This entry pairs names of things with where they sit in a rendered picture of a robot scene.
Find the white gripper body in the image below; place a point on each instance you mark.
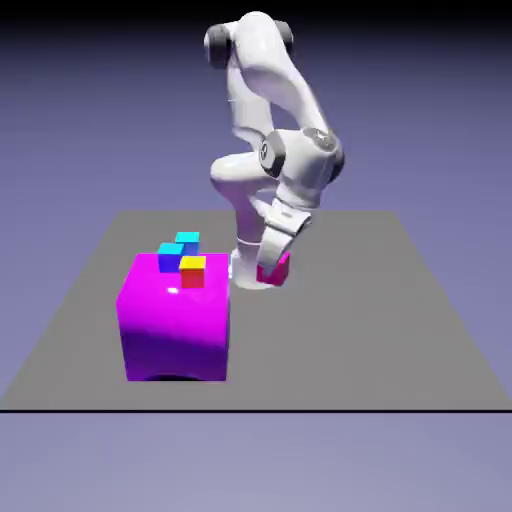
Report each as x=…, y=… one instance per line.
x=275, y=242

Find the small pink cube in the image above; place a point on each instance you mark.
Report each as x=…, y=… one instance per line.
x=280, y=272

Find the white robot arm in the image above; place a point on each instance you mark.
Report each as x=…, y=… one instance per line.
x=276, y=88

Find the small blue cube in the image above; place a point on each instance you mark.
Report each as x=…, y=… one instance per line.
x=190, y=242
x=170, y=258

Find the small yellow cube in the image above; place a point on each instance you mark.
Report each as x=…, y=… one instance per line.
x=192, y=272

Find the large magenta box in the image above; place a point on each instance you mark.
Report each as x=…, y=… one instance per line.
x=176, y=320

